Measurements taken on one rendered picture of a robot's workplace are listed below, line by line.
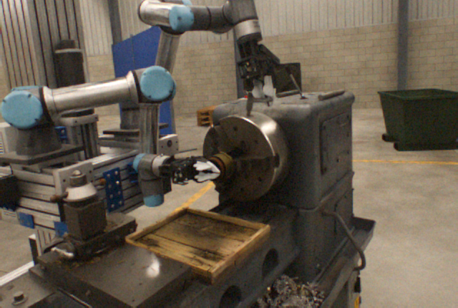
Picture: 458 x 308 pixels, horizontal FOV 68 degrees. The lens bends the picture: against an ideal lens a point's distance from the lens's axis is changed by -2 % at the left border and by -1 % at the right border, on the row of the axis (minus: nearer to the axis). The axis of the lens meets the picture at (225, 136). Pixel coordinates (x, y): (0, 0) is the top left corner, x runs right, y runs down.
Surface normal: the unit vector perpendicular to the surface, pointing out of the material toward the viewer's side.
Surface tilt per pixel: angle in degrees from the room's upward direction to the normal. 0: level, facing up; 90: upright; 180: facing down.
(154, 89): 90
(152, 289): 0
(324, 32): 90
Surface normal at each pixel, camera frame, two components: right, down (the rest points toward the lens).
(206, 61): -0.37, 0.20
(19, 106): 0.22, 0.18
